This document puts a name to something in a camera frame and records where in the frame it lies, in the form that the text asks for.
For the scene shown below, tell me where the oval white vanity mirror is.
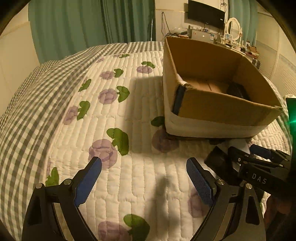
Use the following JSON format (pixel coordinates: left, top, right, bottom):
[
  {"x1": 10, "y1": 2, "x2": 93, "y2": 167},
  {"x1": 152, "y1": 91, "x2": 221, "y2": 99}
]
[{"x1": 224, "y1": 18, "x2": 242, "y2": 42}]

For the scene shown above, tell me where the grey checked bed cover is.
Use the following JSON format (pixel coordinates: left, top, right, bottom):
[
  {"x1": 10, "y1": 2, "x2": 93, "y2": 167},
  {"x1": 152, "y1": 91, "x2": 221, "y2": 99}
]
[{"x1": 1, "y1": 41, "x2": 163, "y2": 240}]

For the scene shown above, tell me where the green curtain by wardrobe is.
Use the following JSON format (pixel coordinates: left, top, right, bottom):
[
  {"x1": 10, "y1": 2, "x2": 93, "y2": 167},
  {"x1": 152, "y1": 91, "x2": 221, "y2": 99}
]
[{"x1": 229, "y1": 0, "x2": 258, "y2": 46}]

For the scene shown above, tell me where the black power adapter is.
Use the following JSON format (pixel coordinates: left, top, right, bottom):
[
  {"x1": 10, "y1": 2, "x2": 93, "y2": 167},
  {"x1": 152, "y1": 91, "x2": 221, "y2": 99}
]
[{"x1": 226, "y1": 82, "x2": 250, "y2": 100}]

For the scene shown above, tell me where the white louvered wardrobe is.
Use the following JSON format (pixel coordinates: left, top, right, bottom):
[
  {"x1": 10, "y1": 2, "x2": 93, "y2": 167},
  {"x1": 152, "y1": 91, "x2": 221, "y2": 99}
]
[{"x1": 256, "y1": 13, "x2": 295, "y2": 96}]

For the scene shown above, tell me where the white dressing table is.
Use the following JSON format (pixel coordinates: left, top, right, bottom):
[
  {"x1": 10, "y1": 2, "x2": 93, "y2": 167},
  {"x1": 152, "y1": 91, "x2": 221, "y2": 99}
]
[{"x1": 213, "y1": 39, "x2": 259, "y2": 59}]

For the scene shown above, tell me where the person's right hand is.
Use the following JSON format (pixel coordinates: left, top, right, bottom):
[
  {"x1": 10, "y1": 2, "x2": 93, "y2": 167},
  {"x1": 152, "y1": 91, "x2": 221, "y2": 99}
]
[{"x1": 264, "y1": 195, "x2": 295, "y2": 227}]

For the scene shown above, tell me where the black wall television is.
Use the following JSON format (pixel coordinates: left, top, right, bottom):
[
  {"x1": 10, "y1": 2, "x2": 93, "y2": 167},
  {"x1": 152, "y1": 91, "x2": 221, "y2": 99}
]
[{"x1": 188, "y1": 1, "x2": 225, "y2": 26}]

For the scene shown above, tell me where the large green curtain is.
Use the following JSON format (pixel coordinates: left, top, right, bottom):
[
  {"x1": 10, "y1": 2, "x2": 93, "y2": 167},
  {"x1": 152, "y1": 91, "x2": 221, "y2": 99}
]
[{"x1": 28, "y1": 1, "x2": 156, "y2": 63}]

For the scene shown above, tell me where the grey small refrigerator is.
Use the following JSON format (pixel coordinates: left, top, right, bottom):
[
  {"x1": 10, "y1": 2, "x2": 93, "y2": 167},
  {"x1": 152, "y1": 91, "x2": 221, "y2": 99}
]
[{"x1": 187, "y1": 29, "x2": 214, "y2": 43}]

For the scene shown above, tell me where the white floral quilted mat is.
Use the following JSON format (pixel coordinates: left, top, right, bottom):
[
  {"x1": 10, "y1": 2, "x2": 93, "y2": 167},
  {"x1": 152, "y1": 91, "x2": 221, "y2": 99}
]
[{"x1": 45, "y1": 50, "x2": 291, "y2": 241}]

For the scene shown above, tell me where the brown cardboard box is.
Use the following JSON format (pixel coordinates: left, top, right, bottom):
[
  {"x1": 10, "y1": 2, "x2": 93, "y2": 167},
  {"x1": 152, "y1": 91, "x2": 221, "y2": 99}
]
[{"x1": 163, "y1": 37, "x2": 282, "y2": 138}]

